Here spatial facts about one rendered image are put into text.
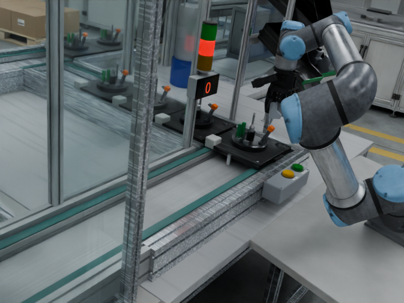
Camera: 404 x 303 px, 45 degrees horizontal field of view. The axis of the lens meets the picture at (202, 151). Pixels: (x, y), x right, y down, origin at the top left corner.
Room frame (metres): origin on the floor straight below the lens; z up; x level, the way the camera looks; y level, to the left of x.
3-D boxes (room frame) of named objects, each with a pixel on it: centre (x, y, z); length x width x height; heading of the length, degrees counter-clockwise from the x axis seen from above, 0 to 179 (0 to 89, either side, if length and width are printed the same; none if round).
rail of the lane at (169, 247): (1.35, -0.14, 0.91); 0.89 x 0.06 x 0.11; 146
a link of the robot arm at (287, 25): (1.61, -0.24, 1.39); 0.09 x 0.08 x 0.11; 176
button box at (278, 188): (1.47, -0.30, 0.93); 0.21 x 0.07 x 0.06; 146
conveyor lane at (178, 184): (1.43, 0.02, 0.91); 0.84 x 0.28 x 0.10; 146
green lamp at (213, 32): (1.57, 0.03, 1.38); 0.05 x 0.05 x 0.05
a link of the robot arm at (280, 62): (1.62, -0.24, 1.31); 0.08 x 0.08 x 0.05
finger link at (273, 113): (1.60, -0.23, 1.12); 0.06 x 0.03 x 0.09; 56
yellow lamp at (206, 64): (1.57, 0.03, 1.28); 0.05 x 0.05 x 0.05
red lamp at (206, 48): (1.57, 0.03, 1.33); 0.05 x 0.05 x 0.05
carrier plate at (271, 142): (1.66, -0.17, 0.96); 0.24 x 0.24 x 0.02; 56
